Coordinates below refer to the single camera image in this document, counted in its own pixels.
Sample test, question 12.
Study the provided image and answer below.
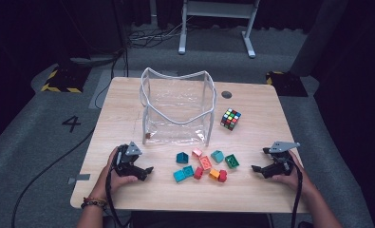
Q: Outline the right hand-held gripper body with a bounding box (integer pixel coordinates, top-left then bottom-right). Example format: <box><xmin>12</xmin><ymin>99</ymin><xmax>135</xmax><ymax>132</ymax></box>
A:
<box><xmin>264</xmin><ymin>141</ymin><xmax>301</xmax><ymax>179</ymax></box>

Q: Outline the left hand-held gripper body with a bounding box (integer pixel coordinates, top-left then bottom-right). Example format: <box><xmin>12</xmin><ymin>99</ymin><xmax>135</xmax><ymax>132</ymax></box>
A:
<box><xmin>113</xmin><ymin>141</ymin><xmax>145</xmax><ymax>179</ymax></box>

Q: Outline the green building block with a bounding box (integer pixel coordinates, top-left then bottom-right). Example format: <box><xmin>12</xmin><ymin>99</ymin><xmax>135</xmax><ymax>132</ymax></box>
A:
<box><xmin>224</xmin><ymin>153</ymin><xmax>240</xmax><ymax>169</ymax></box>

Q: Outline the dark teal roof-shaped block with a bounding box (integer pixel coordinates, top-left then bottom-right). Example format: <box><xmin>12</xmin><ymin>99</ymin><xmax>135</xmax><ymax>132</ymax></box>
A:
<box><xmin>176</xmin><ymin>151</ymin><xmax>190</xmax><ymax>164</ymax></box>

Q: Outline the light teal building block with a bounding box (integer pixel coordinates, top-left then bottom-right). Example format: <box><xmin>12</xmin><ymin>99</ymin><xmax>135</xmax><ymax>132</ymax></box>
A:
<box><xmin>210</xmin><ymin>149</ymin><xmax>225</xmax><ymax>164</ymax></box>

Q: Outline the colourful puzzle cube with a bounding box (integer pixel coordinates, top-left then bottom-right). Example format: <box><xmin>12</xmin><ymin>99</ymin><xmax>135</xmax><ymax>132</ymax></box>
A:
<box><xmin>219</xmin><ymin>107</ymin><xmax>242</xmax><ymax>131</ymax></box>

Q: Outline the coral building block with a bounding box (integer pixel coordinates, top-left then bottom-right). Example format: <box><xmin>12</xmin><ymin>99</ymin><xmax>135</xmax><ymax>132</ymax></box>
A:
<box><xmin>198</xmin><ymin>156</ymin><xmax>214</xmax><ymax>172</ymax></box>

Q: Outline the clear plastic zipper bag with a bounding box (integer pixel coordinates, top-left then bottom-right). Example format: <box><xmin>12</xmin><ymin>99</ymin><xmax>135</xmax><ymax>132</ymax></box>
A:
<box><xmin>140</xmin><ymin>66</ymin><xmax>217</xmax><ymax>147</ymax></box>

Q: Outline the person's right hand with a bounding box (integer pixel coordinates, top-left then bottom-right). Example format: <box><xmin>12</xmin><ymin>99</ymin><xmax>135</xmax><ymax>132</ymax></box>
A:
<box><xmin>272</xmin><ymin>150</ymin><xmax>316</xmax><ymax>196</ymax></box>

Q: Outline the person's left hand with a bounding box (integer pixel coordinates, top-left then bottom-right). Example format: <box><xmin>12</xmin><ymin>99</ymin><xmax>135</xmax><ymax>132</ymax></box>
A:
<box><xmin>91</xmin><ymin>146</ymin><xmax>139</xmax><ymax>201</ymax></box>

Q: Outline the grey tape piece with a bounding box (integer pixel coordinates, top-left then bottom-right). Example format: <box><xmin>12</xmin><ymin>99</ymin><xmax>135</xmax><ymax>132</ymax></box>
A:
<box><xmin>67</xmin><ymin>173</ymin><xmax>91</xmax><ymax>185</ymax></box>

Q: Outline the grey upright panel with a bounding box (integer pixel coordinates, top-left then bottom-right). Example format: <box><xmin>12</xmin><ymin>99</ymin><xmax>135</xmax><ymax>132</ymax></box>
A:
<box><xmin>289</xmin><ymin>0</ymin><xmax>349</xmax><ymax>78</ymax></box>

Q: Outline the right hand-held gripper black cable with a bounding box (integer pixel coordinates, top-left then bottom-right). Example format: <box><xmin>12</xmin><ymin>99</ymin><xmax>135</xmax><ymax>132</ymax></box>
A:
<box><xmin>289</xmin><ymin>160</ymin><xmax>304</xmax><ymax>228</ymax></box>

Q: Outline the hand-held gripper black cable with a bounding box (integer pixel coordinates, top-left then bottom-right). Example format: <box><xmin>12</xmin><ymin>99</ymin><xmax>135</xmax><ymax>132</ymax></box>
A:
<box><xmin>289</xmin><ymin>160</ymin><xmax>304</xmax><ymax>228</ymax></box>
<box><xmin>104</xmin><ymin>151</ymin><xmax>132</xmax><ymax>228</ymax></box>

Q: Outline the left hand-held gripper black cable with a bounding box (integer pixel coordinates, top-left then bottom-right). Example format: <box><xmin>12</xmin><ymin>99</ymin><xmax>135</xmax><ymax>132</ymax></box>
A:
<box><xmin>104</xmin><ymin>151</ymin><xmax>132</xmax><ymax>228</ymax></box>

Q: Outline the beaded bracelet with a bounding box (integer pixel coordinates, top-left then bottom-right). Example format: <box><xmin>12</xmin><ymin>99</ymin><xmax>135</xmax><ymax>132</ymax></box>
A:
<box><xmin>80</xmin><ymin>197</ymin><xmax>109</xmax><ymax>210</ymax></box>

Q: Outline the black yellow striped base plate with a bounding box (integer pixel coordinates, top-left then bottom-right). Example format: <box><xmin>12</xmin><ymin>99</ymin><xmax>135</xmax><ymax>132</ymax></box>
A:
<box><xmin>265</xmin><ymin>70</ymin><xmax>309</xmax><ymax>98</ymax></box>
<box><xmin>40</xmin><ymin>63</ymin><xmax>93</xmax><ymax>94</ymax></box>

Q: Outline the long black floor cable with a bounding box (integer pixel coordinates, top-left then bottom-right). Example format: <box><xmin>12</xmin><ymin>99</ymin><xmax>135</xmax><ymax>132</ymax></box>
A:
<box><xmin>10</xmin><ymin>126</ymin><xmax>97</xmax><ymax>228</ymax></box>

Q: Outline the bundle of floor cables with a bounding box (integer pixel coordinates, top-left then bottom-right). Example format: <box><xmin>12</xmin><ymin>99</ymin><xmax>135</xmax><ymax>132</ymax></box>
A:
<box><xmin>127</xmin><ymin>18</ymin><xmax>184</xmax><ymax>49</ymax></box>

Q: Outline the white metal stand frame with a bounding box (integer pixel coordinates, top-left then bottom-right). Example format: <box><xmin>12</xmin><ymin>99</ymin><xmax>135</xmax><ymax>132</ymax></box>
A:
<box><xmin>178</xmin><ymin>0</ymin><xmax>261</xmax><ymax>59</ymax></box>

